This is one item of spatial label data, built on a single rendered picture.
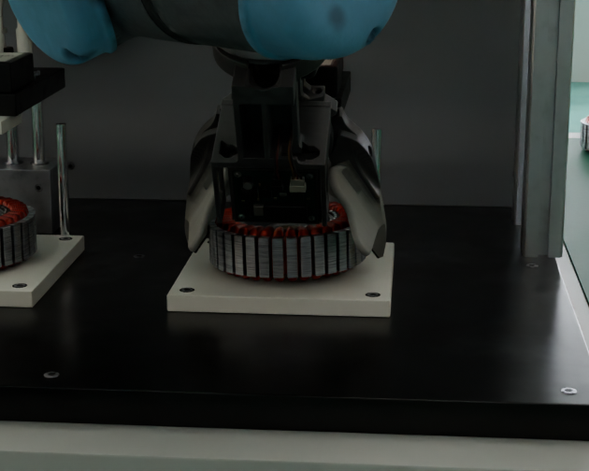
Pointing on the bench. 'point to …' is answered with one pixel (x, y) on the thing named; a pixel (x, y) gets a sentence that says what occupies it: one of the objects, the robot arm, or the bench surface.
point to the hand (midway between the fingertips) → (287, 242)
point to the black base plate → (300, 339)
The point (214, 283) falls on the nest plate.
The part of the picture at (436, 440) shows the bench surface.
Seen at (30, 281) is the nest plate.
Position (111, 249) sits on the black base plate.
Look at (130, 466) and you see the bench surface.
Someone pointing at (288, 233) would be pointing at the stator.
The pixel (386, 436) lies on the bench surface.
